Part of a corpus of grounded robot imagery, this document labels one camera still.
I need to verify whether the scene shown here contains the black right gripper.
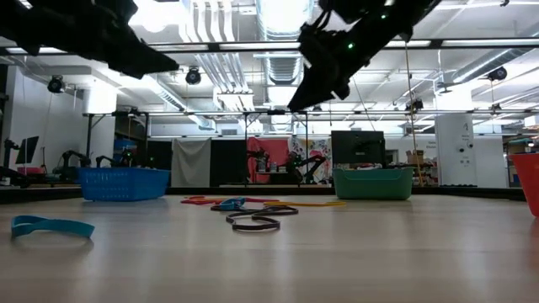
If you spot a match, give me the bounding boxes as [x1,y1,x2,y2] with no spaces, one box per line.
[287,23,376,114]

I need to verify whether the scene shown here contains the blue rubber band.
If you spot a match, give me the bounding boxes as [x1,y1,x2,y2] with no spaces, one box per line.
[11,214,96,239]
[218,197,248,211]

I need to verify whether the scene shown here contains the blue plastic basket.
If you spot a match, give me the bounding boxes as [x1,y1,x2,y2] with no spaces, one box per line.
[77,167,172,202]

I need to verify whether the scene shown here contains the black aluminium table frame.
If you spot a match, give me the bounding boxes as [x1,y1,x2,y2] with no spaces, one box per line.
[0,184,539,205]

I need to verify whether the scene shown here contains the large black monitor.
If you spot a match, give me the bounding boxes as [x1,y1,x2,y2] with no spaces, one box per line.
[330,130,387,167]

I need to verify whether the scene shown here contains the white ceiling pipes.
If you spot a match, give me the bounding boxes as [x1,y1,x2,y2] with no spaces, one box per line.
[180,0,256,111]

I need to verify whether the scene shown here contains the black hanging panel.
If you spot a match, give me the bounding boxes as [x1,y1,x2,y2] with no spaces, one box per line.
[210,138,248,187]

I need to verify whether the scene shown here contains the floral hanging cloth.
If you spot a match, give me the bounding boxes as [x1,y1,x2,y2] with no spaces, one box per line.
[287,136,334,185]

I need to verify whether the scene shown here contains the silver ventilation duct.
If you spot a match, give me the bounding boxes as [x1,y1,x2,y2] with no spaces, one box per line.
[255,0,316,106]

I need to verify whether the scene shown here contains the white pillar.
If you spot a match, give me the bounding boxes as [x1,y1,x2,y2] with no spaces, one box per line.
[434,112,476,187]

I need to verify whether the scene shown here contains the yellow rubber band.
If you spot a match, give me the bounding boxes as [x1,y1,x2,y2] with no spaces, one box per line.
[263,200,348,209]

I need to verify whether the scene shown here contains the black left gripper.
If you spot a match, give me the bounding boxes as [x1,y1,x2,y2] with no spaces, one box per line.
[24,0,180,80]

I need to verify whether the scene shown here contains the cardboard box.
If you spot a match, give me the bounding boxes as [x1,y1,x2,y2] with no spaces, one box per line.
[405,149,426,166]

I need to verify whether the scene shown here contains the grey hanging cloth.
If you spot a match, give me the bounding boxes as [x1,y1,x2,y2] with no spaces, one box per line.
[170,137,212,189]

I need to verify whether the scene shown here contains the black background table frame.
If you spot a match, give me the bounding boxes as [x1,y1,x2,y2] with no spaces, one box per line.
[83,109,309,189]

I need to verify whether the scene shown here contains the orange plastic basket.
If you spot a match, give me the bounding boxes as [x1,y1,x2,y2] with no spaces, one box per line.
[508,153,539,219]

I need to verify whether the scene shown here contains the yellow hanging rope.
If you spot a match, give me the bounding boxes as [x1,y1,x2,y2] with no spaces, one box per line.
[403,40,425,187]

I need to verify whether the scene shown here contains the red hanging cloth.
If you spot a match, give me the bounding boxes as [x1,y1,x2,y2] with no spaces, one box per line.
[246,136,291,185]

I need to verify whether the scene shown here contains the small black monitor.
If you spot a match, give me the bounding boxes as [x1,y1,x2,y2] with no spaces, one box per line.
[15,135,40,166]

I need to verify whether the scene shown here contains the green plastic basket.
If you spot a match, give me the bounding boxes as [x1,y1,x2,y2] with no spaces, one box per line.
[332,166,416,201]

